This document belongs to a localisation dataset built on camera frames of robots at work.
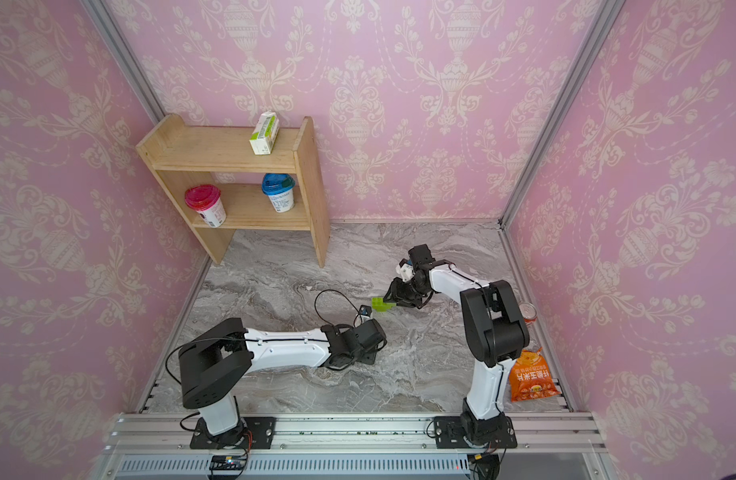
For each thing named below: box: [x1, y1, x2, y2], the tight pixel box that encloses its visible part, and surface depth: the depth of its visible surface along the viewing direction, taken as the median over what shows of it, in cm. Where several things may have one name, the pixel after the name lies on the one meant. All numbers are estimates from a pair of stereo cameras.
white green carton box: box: [249, 110, 280, 155], surface depth 79 cm
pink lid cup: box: [184, 184, 227, 229], surface depth 86 cm
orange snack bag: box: [509, 347, 561, 403], surface depth 80 cm
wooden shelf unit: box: [136, 114, 331, 268], surface depth 87 cm
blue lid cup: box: [261, 172, 296, 213], surface depth 91 cm
